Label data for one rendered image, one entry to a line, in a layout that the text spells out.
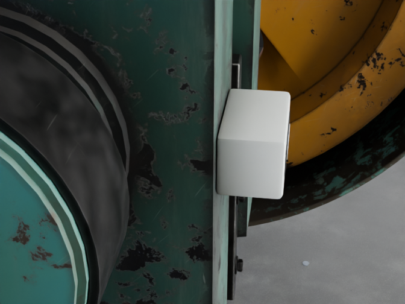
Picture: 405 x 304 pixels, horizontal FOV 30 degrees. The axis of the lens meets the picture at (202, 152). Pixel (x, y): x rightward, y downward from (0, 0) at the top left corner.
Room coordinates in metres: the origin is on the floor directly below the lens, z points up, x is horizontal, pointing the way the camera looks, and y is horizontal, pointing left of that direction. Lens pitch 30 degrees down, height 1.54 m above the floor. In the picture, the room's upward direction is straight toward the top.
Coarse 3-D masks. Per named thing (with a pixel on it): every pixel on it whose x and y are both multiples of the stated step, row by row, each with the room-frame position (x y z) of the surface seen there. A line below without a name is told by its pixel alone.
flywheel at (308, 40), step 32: (288, 0) 0.92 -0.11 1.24; (320, 0) 0.91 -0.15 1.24; (352, 0) 0.91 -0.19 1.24; (384, 0) 0.90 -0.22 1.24; (288, 32) 0.92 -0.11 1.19; (320, 32) 0.91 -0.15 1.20; (352, 32) 0.91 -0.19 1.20; (384, 32) 0.87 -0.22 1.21; (288, 64) 0.92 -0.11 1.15; (320, 64) 0.91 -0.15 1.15; (352, 64) 0.89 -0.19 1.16; (384, 64) 0.87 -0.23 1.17; (320, 96) 0.89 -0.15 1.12; (352, 96) 0.87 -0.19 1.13; (384, 96) 0.87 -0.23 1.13; (320, 128) 0.88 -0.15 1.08; (352, 128) 0.87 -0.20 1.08; (288, 160) 0.88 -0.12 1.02
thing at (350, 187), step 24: (384, 120) 0.94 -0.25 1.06; (360, 144) 0.92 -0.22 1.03; (384, 144) 0.88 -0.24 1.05; (288, 168) 0.96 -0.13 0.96; (312, 168) 0.93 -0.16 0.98; (336, 168) 0.90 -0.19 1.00; (360, 168) 0.86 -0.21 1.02; (384, 168) 0.83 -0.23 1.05; (288, 192) 0.90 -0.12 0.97; (312, 192) 0.87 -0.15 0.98; (336, 192) 0.84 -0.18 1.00; (264, 216) 0.86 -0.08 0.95; (288, 216) 0.84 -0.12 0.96
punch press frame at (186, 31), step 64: (0, 0) 0.38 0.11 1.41; (64, 0) 0.38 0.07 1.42; (128, 0) 0.38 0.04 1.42; (192, 0) 0.37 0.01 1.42; (256, 0) 0.68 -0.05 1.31; (64, 64) 0.37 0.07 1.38; (128, 64) 0.38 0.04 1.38; (192, 64) 0.37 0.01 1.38; (256, 64) 0.72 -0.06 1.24; (128, 128) 0.38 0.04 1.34; (192, 128) 0.37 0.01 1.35; (192, 192) 0.37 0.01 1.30; (128, 256) 0.38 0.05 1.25; (192, 256) 0.37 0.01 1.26
